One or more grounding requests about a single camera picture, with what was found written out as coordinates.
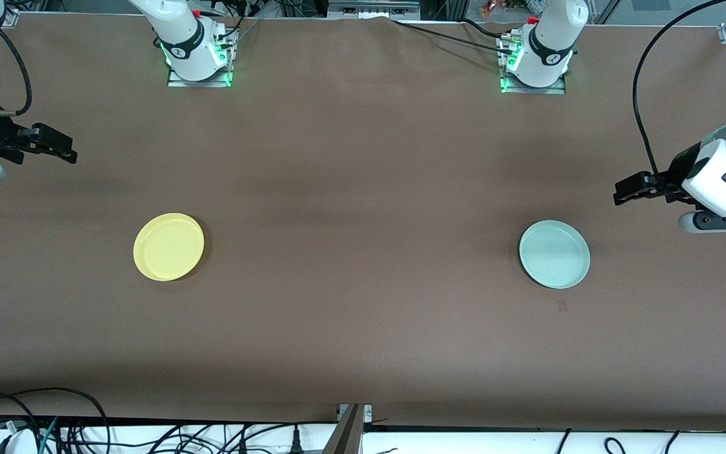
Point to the aluminium frame rail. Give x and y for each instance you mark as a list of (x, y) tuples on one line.
[(372, 9)]

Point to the yellow plate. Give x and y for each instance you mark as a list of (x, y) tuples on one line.
[(167, 247)]

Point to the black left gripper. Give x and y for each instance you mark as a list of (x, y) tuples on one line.
[(682, 168)]

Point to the pale green plate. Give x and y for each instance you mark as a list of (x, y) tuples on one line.
[(554, 254)]

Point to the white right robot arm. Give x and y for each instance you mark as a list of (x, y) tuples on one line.
[(186, 38)]

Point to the brown table cover sheet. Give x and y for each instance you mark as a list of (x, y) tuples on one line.
[(363, 189)]

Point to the black power plug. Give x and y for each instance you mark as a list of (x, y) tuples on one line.
[(295, 443)]

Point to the aluminium profile bar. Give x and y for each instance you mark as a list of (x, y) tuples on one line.
[(347, 432)]

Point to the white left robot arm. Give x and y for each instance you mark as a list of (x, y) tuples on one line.
[(549, 47)]

